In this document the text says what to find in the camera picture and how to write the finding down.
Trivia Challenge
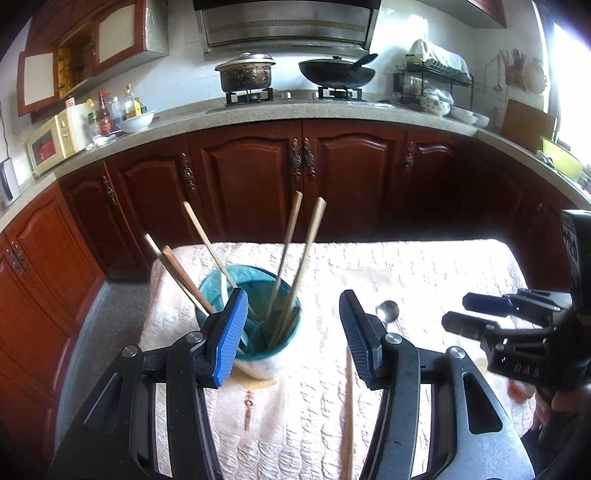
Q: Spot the black wok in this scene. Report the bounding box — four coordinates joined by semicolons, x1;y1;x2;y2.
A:
298;52;379;88

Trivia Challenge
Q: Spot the red label sauce bottle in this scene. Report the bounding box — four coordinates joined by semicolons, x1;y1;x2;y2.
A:
98;92;114;136

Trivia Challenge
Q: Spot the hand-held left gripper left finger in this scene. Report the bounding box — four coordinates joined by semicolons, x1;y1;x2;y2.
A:
48;287;249;480

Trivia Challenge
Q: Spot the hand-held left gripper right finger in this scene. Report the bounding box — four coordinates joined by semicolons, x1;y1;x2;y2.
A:
339;290;518;480

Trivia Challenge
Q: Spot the black wire dish rack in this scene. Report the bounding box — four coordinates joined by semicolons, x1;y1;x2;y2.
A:
394;54;474;112

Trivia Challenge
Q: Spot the white shallow bowl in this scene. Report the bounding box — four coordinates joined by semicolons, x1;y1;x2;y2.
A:
450;106;479;126

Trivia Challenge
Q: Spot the granite kitchen countertop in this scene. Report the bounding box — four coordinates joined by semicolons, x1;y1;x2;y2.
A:
0;92;591;232

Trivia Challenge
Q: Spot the floral ceramic pot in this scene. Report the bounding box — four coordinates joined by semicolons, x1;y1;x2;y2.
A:
421;88;454;117

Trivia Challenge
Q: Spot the wooden cutting board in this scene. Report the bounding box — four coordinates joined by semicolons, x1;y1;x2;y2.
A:
501;99;557;152

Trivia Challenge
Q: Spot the person's right hand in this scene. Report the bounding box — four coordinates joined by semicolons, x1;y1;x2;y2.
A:
508;378;591;435

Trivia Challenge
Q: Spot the red wooden base cabinet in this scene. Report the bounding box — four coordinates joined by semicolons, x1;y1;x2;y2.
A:
0;117;591;416

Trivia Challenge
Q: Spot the yellow green basin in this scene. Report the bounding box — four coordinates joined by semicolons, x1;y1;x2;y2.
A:
540;137;585;180

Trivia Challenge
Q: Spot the white floral cup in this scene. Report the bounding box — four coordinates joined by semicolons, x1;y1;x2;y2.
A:
196;264;302;380

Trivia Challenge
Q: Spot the cream microwave oven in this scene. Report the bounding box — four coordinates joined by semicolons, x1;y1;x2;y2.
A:
26;104;93;175

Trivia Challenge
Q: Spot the metal spoon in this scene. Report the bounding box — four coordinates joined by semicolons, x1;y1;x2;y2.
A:
375;300;400;326

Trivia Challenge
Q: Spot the wooden handled metal fork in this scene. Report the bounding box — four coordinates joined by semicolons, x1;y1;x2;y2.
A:
160;246;216;315

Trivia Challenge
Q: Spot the steel pot with lid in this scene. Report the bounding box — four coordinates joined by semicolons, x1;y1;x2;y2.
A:
214;52;277;94

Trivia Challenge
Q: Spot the narrow red wall cabinet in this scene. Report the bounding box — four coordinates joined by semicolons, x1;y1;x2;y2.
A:
465;0;509;29

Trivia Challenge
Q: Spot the gas stove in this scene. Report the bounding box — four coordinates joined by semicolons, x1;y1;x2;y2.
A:
224;87;366;106

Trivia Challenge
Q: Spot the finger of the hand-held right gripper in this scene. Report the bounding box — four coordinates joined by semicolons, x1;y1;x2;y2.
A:
442;312;509;344
463;290;573;324

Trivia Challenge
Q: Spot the white cloth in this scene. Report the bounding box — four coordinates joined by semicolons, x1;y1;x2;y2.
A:
408;39;471;78

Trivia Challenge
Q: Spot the red wooden wall cabinet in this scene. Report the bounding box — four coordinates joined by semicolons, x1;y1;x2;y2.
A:
17;0;170;118

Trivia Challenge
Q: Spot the grey wall device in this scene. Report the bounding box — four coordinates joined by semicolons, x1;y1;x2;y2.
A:
0;157;22;208

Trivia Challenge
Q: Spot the steel range hood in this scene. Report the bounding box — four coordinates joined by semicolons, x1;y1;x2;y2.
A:
193;0;382;61

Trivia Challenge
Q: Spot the wall chopstick holder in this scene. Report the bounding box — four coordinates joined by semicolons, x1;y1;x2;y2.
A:
499;48;528;91

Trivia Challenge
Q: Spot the yellow oil bottle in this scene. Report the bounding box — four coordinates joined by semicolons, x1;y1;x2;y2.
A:
124;84;142;119

